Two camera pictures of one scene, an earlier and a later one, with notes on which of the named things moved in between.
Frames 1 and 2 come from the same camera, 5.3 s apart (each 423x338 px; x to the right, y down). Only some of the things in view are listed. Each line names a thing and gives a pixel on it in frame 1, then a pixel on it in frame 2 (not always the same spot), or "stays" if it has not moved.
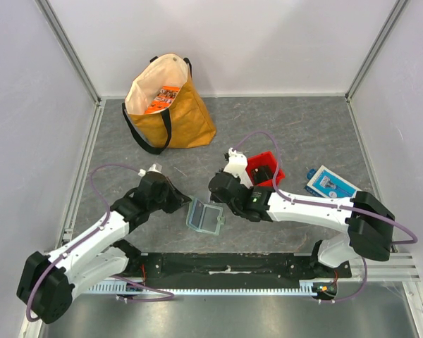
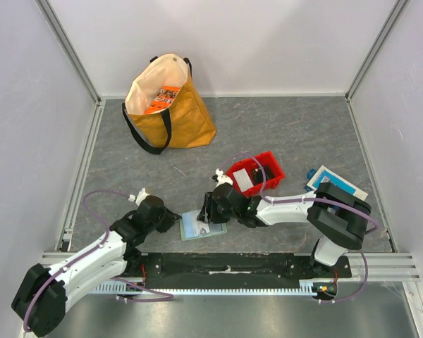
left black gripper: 178,198 to 170,217
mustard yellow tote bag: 163,110 stays
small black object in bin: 262,173 stays
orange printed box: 163,99 stays
